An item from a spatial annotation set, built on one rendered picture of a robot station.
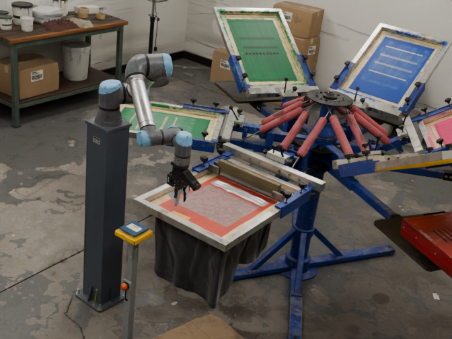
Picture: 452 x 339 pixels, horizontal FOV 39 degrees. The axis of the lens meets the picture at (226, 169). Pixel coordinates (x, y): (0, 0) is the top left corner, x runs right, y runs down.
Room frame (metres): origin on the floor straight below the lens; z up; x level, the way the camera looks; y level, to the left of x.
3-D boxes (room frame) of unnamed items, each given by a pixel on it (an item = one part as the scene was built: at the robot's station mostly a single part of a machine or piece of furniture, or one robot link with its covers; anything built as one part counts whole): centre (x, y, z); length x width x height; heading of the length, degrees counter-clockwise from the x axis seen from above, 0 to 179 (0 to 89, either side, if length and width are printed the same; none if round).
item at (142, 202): (2.99, -0.02, 0.97); 0.79 x 0.58 x 0.04; 147
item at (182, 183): (2.70, 0.22, 1.22); 0.09 x 0.08 x 0.12; 57
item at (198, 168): (3.34, 0.09, 0.98); 0.30 x 0.05 x 0.07; 147
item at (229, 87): (4.47, -0.29, 0.91); 1.34 x 0.40 x 0.08; 27
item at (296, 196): (3.04, -0.38, 0.98); 0.30 x 0.05 x 0.07; 147
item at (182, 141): (2.69, 0.21, 1.38); 0.09 x 0.08 x 0.11; 29
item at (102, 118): (3.27, 0.68, 1.25); 0.15 x 0.15 x 0.10
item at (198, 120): (3.92, 0.31, 1.05); 1.08 x 0.61 x 0.23; 87
